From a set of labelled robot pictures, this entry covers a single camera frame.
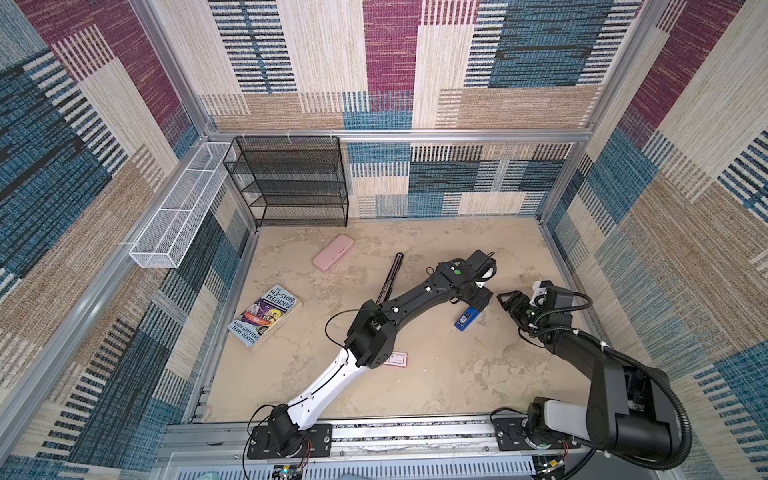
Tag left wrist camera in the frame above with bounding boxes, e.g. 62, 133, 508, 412
465, 250, 497, 282

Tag black mesh shelf rack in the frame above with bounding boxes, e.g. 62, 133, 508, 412
223, 136, 349, 227

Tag colourful paperback book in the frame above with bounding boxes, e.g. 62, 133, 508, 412
228, 284, 302, 349

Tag black corrugated cable conduit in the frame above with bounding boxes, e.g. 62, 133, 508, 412
533, 290, 694, 471

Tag aluminium front rail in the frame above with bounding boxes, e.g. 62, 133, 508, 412
149, 409, 673, 480

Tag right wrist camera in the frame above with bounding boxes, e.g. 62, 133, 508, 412
530, 280, 557, 310

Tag black stapler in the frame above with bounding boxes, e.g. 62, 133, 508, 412
376, 252, 404, 304

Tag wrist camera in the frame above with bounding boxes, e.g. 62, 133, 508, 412
465, 250, 497, 282
530, 280, 557, 310

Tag red white staple box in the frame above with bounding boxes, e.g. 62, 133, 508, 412
384, 351, 408, 368

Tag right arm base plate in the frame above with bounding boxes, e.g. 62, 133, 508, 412
490, 416, 579, 452

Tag white wire mesh basket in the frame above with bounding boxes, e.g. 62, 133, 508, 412
129, 142, 230, 269

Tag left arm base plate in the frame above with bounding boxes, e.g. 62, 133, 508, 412
245, 423, 333, 460

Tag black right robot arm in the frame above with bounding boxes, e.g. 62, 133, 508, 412
497, 282, 693, 470

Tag blue stapler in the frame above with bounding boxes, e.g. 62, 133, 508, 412
454, 307, 481, 332

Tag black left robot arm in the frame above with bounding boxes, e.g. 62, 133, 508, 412
267, 250, 497, 455

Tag pink pencil case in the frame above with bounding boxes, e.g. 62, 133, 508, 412
312, 234, 355, 273

